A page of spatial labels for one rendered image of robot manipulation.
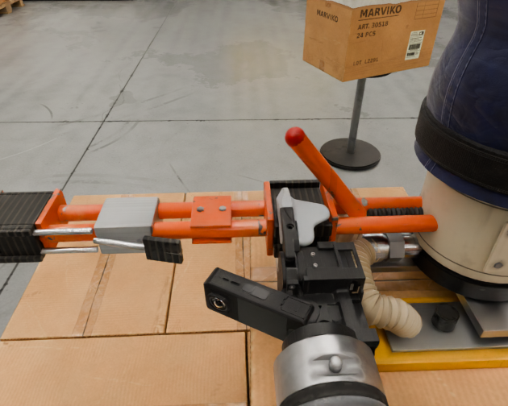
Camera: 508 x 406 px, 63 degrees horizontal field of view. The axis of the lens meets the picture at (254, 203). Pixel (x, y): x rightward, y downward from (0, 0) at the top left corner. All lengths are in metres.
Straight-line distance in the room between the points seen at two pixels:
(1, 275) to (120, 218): 1.74
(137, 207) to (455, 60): 0.39
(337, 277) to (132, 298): 0.82
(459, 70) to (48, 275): 1.14
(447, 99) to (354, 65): 1.82
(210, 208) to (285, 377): 0.25
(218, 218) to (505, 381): 0.39
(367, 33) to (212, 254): 1.46
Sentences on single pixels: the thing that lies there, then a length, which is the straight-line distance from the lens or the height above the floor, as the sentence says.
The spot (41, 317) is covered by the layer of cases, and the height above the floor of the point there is 0.54.
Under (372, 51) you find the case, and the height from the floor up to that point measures 0.75.
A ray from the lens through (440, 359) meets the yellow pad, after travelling 0.57.
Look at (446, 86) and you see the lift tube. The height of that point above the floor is 1.25.
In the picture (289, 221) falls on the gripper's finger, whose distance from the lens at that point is 0.44.
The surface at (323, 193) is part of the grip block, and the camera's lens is 0.54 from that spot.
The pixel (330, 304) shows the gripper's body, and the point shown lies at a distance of 0.42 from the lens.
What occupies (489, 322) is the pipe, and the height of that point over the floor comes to 0.99.
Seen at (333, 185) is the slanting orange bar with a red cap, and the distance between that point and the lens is 0.50.
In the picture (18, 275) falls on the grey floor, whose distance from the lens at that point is 2.21.
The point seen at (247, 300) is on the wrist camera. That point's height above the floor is 1.09.
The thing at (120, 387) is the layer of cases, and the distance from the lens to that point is 1.02.
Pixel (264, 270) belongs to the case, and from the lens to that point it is 0.64.
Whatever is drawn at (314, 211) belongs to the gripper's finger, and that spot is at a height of 1.11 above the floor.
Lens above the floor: 1.41
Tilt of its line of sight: 37 degrees down
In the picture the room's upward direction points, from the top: straight up
